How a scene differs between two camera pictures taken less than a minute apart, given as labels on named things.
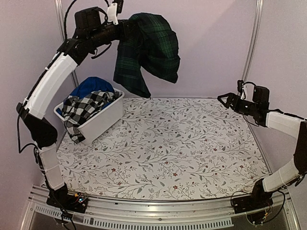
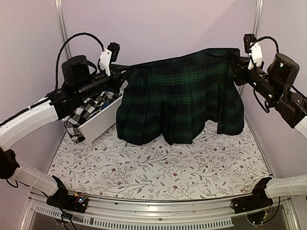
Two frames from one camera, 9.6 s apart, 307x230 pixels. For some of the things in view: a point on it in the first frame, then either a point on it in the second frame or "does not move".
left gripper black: x=125 y=32 → x=117 y=77
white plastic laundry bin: x=101 y=122 does not move
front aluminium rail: x=205 y=213 does not move
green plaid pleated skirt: x=147 y=40 → x=181 y=98
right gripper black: x=231 y=97 → x=240 y=69
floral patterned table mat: x=171 y=147 does not move
